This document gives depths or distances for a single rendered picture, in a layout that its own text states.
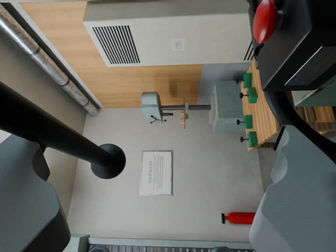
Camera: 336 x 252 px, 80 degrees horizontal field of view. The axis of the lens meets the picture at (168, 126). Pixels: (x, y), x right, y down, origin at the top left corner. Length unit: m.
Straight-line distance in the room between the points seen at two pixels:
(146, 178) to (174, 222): 0.69
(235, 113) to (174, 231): 1.72
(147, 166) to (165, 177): 0.31
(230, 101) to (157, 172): 1.45
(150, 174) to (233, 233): 1.32
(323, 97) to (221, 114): 2.05
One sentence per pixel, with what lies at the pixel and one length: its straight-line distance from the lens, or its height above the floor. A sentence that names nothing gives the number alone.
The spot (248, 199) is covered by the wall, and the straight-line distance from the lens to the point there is 3.10.
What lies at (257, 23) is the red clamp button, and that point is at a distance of 0.19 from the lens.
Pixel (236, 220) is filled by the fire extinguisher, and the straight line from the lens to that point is 2.89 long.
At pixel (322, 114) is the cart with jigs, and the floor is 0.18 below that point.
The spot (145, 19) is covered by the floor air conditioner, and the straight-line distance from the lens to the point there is 1.61.
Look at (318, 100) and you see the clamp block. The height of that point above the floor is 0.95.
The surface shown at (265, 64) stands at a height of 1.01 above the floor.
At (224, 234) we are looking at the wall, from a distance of 3.04.
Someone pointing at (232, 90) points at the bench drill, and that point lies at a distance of 2.45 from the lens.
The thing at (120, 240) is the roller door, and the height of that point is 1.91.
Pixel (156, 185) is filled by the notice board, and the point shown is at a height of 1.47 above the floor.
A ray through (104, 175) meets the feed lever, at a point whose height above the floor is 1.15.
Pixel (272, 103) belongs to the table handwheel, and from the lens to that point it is 0.34.
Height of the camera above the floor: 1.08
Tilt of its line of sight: 4 degrees up
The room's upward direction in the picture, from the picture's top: 91 degrees counter-clockwise
